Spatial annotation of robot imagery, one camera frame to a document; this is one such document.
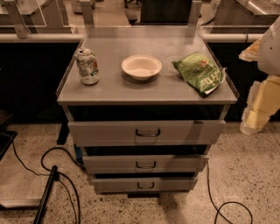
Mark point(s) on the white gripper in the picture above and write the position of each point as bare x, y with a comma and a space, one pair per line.
270, 53

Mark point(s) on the grey drawer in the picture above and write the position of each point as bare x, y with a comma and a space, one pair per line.
133, 133
137, 185
144, 164

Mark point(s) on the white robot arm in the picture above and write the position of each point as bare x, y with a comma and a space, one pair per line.
266, 51

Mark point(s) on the grey drawer cabinet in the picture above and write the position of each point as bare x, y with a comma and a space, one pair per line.
164, 97

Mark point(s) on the green chip bag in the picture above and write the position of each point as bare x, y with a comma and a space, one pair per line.
200, 72

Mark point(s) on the white paper bowl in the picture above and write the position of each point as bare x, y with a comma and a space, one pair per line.
141, 67

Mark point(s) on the crushed white soda can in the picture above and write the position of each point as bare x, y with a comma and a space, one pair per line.
87, 66

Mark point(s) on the black power strip bar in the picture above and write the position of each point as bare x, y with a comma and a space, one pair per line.
43, 202

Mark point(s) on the dark object at left edge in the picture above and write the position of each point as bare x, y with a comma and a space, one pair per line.
6, 136

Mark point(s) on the white horizontal rail pipe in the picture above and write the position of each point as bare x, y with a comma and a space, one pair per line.
70, 38

